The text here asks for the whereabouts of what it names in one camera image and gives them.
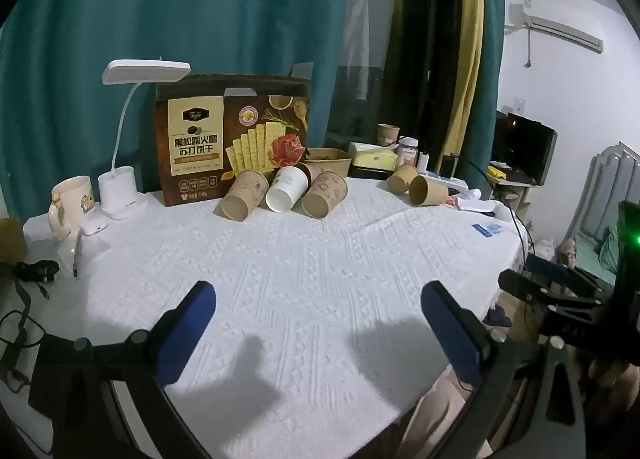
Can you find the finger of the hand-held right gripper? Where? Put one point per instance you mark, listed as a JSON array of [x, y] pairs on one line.
[[545, 266], [530, 286]]

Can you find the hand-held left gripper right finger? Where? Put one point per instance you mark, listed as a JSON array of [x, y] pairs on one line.
[[452, 334]]

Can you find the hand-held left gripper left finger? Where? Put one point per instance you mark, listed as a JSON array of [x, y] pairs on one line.
[[189, 326]]

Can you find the person's right hand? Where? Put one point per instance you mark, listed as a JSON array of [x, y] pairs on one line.
[[617, 376]]

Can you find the green bedding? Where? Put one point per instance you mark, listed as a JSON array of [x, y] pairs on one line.
[[607, 251]]

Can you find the blue card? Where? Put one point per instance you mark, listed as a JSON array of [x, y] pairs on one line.
[[486, 229]]

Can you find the small side desk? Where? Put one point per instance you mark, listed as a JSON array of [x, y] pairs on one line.
[[520, 194]]

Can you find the person's leg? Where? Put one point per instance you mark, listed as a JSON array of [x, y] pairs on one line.
[[445, 419]]

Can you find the white papers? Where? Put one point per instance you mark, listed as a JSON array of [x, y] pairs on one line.
[[475, 201]]

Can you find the grey padded headboard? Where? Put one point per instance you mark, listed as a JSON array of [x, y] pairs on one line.
[[607, 179]]

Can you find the black monitor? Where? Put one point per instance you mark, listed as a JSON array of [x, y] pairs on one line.
[[525, 146]]

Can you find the white power strip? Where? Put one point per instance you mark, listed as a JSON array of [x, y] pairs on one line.
[[452, 183]]

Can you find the white textured tablecloth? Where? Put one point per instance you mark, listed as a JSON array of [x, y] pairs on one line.
[[300, 264]]

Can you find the grey pen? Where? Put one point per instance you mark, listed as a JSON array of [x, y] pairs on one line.
[[78, 254]]

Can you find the small white charger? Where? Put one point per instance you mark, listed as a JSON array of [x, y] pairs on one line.
[[94, 227]]

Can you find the small black box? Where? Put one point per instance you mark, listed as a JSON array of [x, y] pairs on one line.
[[449, 166]]

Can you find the plain brown paper cup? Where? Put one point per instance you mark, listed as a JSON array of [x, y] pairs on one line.
[[427, 190], [402, 179]]

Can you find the brown printed paper cup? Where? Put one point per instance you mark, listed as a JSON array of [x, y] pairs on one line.
[[388, 135], [306, 171], [325, 196], [245, 196]]

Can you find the white desk lamp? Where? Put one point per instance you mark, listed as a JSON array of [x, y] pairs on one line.
[[120, 189]]

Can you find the white paper cup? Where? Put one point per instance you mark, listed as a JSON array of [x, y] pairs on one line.
[[286, 191]]

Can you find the cream cartoon mug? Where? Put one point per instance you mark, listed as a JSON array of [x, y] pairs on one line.
[[70, 204]]

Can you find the pink label jar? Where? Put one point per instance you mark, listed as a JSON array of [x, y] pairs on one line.
[[408, 153]]

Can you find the brown cracker box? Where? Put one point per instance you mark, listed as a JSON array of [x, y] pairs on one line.
[[200, 139]]

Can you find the yellow tissue box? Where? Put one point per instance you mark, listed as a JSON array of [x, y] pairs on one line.
[[372, 159]]

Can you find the brown cardboard box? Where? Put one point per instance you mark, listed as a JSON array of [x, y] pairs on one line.
[[11, 241]]

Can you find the narrow teal curtain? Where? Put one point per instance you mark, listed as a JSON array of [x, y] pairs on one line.
[[492, 64]]

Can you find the kraft paper bowl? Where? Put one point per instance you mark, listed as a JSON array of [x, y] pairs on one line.
[[330, 161]]

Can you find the yellow curtain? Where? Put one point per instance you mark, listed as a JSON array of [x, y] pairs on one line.
[[470, 39]]

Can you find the white air conditioner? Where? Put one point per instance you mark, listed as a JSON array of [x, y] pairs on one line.
[[555, 26]]

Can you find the dark glass window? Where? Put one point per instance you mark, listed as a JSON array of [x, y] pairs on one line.
[[390, 39]]

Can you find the wide teal curtain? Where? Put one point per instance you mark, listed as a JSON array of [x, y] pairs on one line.
[[150, 14]]

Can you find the white wall socket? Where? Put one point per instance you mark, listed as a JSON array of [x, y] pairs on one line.
[[520, 105]]

